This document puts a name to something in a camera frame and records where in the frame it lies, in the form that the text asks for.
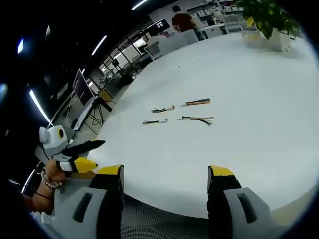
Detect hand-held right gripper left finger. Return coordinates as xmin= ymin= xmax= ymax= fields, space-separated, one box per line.
xmin=53 ymin=164 xmax=125 ymax=239

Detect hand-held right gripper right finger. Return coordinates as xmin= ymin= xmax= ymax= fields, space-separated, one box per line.
xmin=207 ymin=164 xmax=283 ymax=239

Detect JST connector with dark wires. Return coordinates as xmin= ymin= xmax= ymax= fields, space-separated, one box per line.
xmin=141 ymin=118 xmax=169 ymax=126
xmin=150 ymin=105 xmax=176 ymax=114

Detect JST socket with ribbon wires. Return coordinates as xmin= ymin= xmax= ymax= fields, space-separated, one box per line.
xmin=180 ymin=98 xmax=211 ymax=108

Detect person's left hand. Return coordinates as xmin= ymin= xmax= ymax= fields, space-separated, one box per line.
xmin=40 ymin=160 xmax=73 ymax=192

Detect ceiling light strip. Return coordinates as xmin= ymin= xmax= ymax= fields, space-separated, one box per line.
xmin=28 ymin=89 xmax=51 ymax=123
xmin=90 ymin=34 xmax=108 ymax=57
xmin=130 ymin=0 xmax=151 ymax=11

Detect black wrist band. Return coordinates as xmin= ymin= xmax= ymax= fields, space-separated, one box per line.
xmin=34 ymin=190 xmax=52 ymax=200

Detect yellow box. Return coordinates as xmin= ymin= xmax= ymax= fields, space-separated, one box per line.
xmin=98 ymin=88 xmax=113 ymax=101

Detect computer monitor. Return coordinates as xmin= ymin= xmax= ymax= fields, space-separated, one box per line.
xmin=72 ymin=69 xmax=97 ymax=107

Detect black mesh chair seat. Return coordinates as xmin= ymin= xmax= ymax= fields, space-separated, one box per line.
xmin=120 ymin=193 xmax=210 ymax=239

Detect white cabinet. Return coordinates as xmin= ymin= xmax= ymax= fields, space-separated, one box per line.
xmin=143 ymin=41 xmax=165 ymax=61

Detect white planter box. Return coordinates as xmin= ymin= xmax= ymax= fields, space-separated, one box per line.
xmin=240 ymin=26 xmax=293 ymax=52

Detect green potted plant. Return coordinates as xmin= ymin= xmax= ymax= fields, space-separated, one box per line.
xmin=236 ymin=0 xmax=304 ymax=40

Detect beaded bracelet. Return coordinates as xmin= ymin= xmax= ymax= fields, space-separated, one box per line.
xmin=40 ymin=168 xmax=63 ymax=193

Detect black floor cables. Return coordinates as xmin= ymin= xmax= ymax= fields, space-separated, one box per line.
xmin=87 ymin=101 xmax=113 ymax=129

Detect wall screen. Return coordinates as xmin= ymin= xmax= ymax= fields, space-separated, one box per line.
xmin=154 ymin=17 xmax=170 ymax=32

